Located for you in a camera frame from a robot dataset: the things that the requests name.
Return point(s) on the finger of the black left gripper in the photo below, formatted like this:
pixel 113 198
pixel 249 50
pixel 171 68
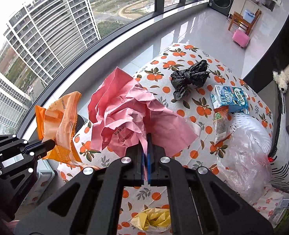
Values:
pixel 37 148

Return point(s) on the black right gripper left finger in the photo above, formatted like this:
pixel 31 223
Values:
pixel 90 203

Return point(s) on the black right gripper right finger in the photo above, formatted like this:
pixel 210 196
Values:
pixel 199 202

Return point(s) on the orange snack bag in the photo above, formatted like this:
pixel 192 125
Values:
pixel 58 123

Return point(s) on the yellow snack wrapper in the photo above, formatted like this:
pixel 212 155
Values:
pixel 153 220

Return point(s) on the clear plastic bottle orange cap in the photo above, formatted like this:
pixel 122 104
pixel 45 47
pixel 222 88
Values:
pixel 245 167

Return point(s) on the clear orange snack wrapper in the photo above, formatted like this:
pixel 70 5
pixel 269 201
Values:
pixel 220 122

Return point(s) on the pink paper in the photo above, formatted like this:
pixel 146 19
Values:
pixel 123 113

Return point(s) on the black plastic bag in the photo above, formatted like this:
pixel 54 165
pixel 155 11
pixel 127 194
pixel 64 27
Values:
pixel 196 75

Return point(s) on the blue white milk carton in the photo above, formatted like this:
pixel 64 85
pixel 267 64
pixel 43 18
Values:
pixel 234 98

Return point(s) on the orange fruit print tablecloth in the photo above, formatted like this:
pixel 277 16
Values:
pixel 146 135

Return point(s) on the white plush toy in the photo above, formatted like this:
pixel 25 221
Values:
pixel 282 79

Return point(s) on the pink plastic stool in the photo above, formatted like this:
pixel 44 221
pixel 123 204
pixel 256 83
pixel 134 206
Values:
pixel 241 38

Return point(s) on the wooden chair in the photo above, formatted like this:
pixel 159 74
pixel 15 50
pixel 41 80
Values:
pixel 240 22

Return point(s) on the blue plastic basin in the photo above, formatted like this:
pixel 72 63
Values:
pixel 248 16

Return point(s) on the dark window frame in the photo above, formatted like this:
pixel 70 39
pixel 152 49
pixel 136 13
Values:
pixel 48 35

